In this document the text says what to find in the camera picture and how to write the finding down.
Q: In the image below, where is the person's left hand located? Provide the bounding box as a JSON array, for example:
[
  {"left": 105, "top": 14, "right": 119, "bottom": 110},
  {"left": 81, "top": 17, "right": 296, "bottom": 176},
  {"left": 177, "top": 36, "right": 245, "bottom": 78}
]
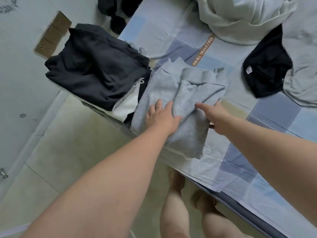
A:
[{"left": 146, "top": 99, "right": 183, "bottom": 137}]

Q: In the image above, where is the person's right hand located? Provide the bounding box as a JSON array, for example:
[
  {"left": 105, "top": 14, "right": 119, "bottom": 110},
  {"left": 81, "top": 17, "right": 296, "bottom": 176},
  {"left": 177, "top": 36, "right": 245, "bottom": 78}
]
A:
[{"left": 195, "top": 100, "right": 230, "bottom": 136}]

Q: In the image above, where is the light grey garment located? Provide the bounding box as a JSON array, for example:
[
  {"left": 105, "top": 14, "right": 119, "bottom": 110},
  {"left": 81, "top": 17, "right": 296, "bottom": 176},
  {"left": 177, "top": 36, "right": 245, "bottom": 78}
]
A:
[
  {"left": 281, "top": 7, "right": 317, "bottom": 107},
  {"left": 130, "top": 59, "right": 231, "bottom": 160}
]

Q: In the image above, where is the person's right forearm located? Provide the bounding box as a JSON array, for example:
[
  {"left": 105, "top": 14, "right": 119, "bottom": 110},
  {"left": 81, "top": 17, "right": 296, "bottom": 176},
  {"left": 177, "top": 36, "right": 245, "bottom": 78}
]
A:
[{"left": 215, "top": 120, "right": 317, "bottom": 216}]

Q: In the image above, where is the person's left forearm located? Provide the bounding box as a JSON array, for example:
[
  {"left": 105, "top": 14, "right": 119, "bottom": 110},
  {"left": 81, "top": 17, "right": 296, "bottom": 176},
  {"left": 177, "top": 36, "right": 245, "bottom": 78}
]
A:
[{"left": 19, "top": 126, "right": 175, "bottom": 238}]

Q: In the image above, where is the white folded garment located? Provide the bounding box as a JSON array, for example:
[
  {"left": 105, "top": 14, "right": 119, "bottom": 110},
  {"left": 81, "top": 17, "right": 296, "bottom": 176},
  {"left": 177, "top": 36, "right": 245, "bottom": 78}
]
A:
[{"left": 112, "top": 77, "right": 145, "bottom": 122}]

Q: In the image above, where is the blue patchwork bed sheet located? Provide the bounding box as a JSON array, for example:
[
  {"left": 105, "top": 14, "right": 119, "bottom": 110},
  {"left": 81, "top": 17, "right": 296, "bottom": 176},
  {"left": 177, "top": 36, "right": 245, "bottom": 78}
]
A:
[{"left": 118, "top": 0, "right": 317, "bottom": 238}]

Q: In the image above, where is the black t-shirt with label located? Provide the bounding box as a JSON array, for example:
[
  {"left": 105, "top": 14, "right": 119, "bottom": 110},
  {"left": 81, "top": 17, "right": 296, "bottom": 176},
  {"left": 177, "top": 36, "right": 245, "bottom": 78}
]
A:
[{"left": 242, "top": 23, "right": 294, "bottom": 99}]

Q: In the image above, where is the person's left leg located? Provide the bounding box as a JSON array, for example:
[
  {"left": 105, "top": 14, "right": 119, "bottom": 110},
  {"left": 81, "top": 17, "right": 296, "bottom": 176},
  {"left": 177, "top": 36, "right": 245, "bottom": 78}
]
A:
[{"left": 160, "top": 168, "right": 197, "bottom": 238}]

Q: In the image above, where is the person's leg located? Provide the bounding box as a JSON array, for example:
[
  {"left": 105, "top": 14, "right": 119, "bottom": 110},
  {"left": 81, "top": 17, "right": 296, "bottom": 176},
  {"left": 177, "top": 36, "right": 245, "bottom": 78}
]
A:
[
  {"left": 160, "top": 168, "right": 197, "bottom": 238},
  {"left": 191, "top": 189, "right": 256, "bottom": 238}
]

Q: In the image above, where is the pale grey crumpled blanket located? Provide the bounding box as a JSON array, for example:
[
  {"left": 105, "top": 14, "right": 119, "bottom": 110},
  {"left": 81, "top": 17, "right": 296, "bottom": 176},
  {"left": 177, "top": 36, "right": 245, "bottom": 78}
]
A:
[{"left": 195, "top": 0, "right": 300, "bottom": 46}]

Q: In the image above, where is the black folded garment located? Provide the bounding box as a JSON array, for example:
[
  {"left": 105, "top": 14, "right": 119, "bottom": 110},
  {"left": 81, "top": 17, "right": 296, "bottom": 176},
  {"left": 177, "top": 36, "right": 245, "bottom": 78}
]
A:
[{"left": 45, "top": 23, "right": 152, "bottom": 112}]

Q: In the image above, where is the person's right leg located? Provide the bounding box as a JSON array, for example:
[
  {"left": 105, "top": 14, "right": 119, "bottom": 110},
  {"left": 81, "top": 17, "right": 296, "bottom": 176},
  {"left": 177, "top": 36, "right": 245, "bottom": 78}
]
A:
[{"left": 191, "top": 189, "right": 256, "bottom": 238}]

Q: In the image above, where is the light grey crumpled garment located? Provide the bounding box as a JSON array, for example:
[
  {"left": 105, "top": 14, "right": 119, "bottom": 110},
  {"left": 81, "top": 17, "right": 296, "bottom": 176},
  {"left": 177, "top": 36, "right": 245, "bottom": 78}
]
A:
[{"left": 281, "top": 7, "right": 317, "bottom": 107}]

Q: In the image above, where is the dark blue mattress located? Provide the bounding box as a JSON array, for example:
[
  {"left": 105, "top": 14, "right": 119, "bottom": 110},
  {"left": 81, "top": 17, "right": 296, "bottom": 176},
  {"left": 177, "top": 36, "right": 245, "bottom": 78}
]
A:
[{"left": 188, "top": 180, "right": 283, "bottom": 238}]

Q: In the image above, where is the pile of black clothes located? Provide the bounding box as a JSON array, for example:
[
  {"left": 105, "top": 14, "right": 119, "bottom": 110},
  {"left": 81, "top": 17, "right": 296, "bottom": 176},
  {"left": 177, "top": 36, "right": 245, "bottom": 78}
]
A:
[{"left": 97, "top": 0, "right": 146, "bottom": 35}]

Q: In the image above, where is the brown wall socket plate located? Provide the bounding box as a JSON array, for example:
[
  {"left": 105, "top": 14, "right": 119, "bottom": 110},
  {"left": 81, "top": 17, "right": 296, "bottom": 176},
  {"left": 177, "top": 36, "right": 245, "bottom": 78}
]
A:
[
  {"left": 52, "top": 11, "right": 72, "bottom": 35},
  {"left": 34, "top": 37, "right": 55, "bottom": 58},
  {"left": 43, "top": 24, "right": 65, "bottom": 45}
]

